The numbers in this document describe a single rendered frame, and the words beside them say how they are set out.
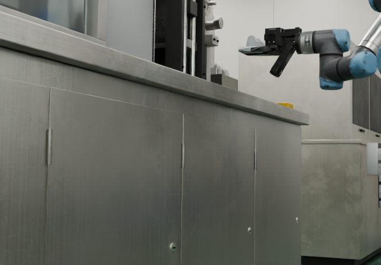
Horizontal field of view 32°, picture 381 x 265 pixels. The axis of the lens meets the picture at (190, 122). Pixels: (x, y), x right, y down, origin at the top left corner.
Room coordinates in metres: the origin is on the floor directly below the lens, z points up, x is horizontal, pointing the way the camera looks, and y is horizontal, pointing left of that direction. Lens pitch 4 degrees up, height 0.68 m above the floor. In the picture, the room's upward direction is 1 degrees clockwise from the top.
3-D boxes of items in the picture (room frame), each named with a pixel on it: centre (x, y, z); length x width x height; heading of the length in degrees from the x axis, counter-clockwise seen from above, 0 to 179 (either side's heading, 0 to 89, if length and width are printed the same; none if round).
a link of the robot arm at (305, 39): (2.13, -0.38, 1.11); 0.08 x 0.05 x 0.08; 155
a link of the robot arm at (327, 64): (2.09, -0.45, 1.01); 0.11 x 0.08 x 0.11; 26
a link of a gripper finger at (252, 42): (2.19, -0.20, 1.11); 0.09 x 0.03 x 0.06; 74
